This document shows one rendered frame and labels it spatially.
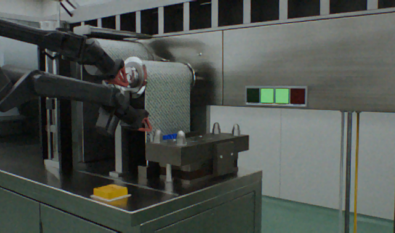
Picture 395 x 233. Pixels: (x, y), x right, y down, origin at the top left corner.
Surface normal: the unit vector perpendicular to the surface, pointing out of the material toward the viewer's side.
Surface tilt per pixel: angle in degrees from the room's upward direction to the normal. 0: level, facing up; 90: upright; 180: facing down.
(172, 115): 90
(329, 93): 90
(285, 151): 90
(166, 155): 90
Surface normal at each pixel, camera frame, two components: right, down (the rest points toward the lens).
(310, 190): -0.63, 0.06
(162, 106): 0.77, 0.05
